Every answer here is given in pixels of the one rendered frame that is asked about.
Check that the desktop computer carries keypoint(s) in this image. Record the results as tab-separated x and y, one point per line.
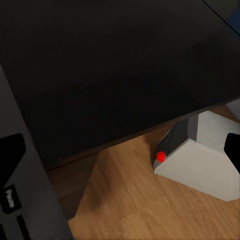
192	153

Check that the desk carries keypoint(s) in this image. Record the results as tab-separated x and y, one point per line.
88	75

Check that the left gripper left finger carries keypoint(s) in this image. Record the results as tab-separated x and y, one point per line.
12	150

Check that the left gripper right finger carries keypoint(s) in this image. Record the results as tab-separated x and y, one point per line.
232	149

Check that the keyboard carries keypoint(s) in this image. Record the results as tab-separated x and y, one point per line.
29	208

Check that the cabinet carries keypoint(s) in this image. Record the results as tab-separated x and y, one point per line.
69	182

